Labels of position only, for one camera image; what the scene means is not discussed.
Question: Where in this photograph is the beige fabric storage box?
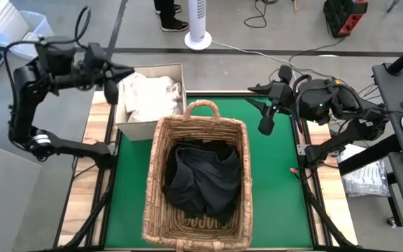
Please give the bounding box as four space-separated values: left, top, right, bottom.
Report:
114 62 188 141

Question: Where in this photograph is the black cloth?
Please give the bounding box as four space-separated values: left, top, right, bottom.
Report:
178 139 236 152

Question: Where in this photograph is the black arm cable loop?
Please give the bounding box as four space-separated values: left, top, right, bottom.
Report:
74 5 92 49

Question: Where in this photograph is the long black arm cable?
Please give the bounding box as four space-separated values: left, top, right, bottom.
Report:
3 40 43 108

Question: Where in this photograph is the black frame strut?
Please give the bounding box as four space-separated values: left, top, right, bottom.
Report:
337 134 403 176

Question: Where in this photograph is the dark navy cloth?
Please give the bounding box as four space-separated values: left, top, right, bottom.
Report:
162 143 243 225

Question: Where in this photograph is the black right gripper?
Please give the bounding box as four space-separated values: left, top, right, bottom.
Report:
246 64 295 137

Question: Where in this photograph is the person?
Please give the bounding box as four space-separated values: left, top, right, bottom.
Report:
152 0 190 33

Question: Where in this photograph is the clear plastic bag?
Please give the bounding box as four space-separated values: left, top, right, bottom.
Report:
337 142 392 199

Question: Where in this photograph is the white tower fan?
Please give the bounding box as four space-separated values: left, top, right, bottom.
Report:
183 0 213 51

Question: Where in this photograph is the red black tool case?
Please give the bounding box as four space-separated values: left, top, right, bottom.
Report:
323 0 369 39

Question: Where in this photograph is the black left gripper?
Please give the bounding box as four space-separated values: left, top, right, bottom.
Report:
82 42 135 105

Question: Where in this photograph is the coiled black cable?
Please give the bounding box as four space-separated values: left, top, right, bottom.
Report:
243 0 279 29

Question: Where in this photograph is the woven wicker basket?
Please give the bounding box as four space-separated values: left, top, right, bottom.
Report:
141 99 254 252

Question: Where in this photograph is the grey metal stand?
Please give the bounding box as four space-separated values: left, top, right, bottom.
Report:
386 0 402 14

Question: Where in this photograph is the black floor cable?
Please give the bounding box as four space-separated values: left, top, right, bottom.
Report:
268 36 348 90

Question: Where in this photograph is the yellow plug cable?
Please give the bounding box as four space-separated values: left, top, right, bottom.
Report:
332 78 377 106

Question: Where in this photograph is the white fan cable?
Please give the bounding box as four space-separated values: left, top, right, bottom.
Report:
211 40 304 91

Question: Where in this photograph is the black metal table frame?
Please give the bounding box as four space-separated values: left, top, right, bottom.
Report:
98 91 320 250

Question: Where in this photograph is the large white cloth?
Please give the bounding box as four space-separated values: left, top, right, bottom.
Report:
141 75 183 123

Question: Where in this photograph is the green table mat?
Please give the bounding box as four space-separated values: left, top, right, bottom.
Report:
104 94 313 249

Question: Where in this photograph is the clear plastic bin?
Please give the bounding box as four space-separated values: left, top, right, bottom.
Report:
0 10 57 62

